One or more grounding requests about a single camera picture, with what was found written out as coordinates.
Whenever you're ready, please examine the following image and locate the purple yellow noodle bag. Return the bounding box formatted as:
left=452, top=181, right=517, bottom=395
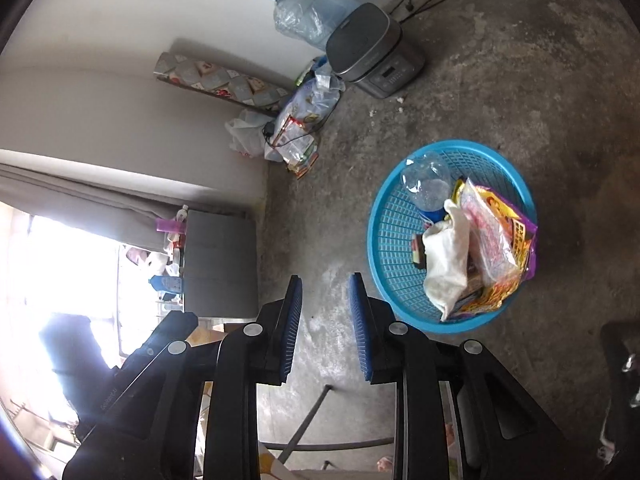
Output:
left=449, top=179, right=537, bottom=321

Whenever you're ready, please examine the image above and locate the white towel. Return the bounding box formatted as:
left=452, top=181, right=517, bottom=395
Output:
left=422, top=198, right=470, bottom=322

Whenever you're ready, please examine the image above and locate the blue plastic trash basket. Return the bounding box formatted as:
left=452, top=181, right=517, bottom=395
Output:
left=367, top=140, right=537, bottom=334

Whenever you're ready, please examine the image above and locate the clear plastic water bottle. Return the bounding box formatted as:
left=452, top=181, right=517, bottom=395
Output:
left=400, top=151, right=452, bottom=224

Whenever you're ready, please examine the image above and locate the grey cabinet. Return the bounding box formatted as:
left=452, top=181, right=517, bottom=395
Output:
left=183, top=210, right=258, bottom=318

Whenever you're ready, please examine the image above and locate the blue detergent bottle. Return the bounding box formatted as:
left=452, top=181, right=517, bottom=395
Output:
left=149, top=275, right=184, bottom=295

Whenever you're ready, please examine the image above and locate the purple cup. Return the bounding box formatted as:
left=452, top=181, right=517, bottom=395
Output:
left=155, top=218, right=186, bottom=234

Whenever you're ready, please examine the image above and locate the pile of plastic packages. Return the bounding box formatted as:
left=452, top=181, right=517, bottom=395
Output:
left=264, top=55, right=346, bottom=179

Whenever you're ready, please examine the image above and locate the grey curtain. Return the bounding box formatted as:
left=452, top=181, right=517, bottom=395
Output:
left=0, top=161, right=252, bottom=254

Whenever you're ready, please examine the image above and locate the white plastic bag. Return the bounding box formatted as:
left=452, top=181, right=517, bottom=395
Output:
left=224, top=108, right=273, bottom=158

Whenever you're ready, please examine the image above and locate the patterned rolled mat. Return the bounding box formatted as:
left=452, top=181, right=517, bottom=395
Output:
left=153, top=52, right=292, bottom=116

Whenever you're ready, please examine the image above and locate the black rice cooker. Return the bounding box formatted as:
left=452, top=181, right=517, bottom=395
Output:
left=326, top=3, right=426, bottom=99

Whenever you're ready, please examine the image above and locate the large blue water jug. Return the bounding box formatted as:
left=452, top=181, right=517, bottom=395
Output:
left=273, top=0, right=360, bottom=51

